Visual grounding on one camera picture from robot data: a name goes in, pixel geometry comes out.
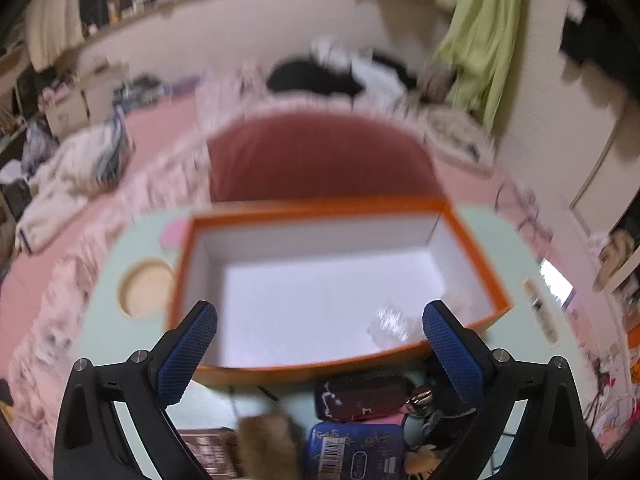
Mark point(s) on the window ledge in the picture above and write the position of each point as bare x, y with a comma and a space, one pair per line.
225, 0

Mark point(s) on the white garment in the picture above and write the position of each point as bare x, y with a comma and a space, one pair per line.
375, 75

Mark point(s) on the orange cardboard box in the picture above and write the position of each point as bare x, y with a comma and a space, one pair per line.
310, 300

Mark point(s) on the clear plastic wrapper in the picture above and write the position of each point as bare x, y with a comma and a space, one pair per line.
395, 322

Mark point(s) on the brown furry pouch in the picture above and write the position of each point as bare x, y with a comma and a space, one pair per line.
270, 445

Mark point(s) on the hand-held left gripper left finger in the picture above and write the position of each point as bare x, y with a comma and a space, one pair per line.
185, 360

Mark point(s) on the red cushion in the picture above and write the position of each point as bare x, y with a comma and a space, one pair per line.
320, 160

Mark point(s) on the brown patterned card box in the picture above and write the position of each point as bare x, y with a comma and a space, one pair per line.
210, 452

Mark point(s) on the metal keyring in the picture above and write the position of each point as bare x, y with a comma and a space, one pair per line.
421, 395

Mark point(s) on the dark patterned pouch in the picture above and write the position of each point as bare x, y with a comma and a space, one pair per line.
360, 395

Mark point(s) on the white fluffy blanket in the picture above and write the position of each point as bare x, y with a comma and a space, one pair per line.
65, 175

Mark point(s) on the pink floral bedsheet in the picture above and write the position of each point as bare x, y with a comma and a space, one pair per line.
165, 125

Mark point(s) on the green hanging garment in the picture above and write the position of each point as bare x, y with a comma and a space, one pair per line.
480, 35

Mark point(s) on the mint cartoon print desktop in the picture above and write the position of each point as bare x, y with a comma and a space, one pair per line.
100, 290

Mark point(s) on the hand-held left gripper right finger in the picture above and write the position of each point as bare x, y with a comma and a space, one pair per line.
452, 360

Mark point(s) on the beige crumpled cloth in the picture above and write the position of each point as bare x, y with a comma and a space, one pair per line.
615, 260

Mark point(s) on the black garment pile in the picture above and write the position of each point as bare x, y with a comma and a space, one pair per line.
310, 80

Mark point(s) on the striped plush toy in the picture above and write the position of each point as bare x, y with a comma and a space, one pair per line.
430, 440

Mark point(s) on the blue tin box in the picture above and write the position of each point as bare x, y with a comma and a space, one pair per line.
355, 450

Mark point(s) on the smartphone with lit screen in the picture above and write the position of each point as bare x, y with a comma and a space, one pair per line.
556, 280

